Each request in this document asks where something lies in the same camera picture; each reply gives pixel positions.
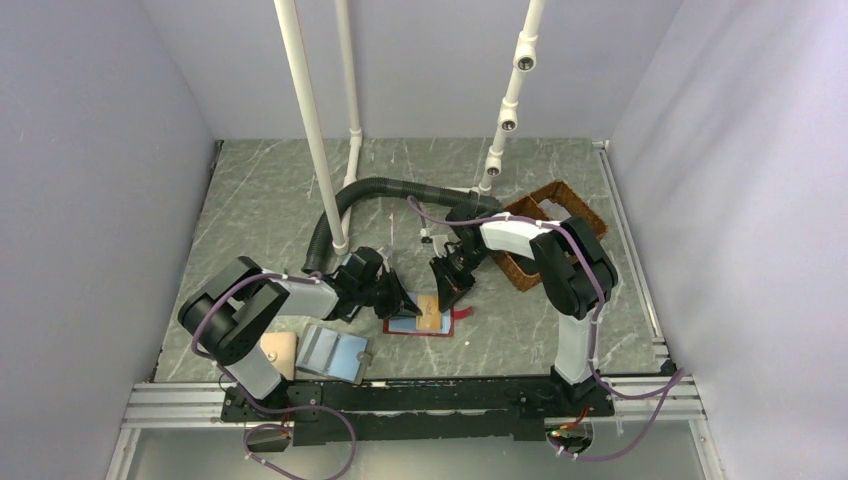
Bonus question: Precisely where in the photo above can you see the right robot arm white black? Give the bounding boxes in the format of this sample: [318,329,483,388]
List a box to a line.
[430,205,618,415]

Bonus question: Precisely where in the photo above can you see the purple cable base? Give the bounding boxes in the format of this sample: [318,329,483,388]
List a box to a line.
[544,367,690,464]
[243,406,360,480]

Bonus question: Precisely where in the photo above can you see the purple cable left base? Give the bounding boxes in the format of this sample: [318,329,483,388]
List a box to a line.
[243,406,360,480]

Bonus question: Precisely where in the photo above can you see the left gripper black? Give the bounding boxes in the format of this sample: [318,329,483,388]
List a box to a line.
[356,268,422,321]

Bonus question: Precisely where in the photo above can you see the white pipe with lights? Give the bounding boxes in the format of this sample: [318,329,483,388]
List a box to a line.
[477,0,546,194]

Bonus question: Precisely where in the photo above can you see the white pipe rear left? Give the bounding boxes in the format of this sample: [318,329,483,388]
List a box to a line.
[335,0,363,186]

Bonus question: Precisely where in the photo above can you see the aluminium frame rail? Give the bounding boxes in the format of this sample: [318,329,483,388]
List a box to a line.
[107,335,706,479]

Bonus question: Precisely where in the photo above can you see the gold VIP credit card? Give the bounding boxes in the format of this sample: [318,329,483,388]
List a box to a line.
[416,294,443,333]

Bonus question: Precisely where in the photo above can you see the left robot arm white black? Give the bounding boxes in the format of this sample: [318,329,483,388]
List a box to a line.
[177,247,421,420]

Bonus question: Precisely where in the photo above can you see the grey card holder open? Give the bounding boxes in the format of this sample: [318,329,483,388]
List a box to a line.
[295,324,373,384]

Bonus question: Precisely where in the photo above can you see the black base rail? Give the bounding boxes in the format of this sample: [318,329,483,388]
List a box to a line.
[220,374,615,446]

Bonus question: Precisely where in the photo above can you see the white pipe front left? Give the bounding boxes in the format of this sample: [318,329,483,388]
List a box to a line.
[274,0,349,254]

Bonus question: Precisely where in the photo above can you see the red card holder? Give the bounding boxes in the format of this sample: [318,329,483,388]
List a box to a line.
[383,293,474,337]

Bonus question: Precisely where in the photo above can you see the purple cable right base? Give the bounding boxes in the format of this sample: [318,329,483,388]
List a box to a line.
[544,367,690,464]

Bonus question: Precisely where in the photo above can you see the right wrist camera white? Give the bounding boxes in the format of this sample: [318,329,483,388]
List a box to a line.
[419,227,449,257]

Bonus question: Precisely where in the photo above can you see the black corrugated hose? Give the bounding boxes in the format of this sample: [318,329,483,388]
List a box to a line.
[301,176,501,277]

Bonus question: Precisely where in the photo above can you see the brown wicker basket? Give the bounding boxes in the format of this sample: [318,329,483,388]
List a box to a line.
[488,180,609,293]

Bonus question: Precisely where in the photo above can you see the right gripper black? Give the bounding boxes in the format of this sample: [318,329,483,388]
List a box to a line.
[429,245,490,314]

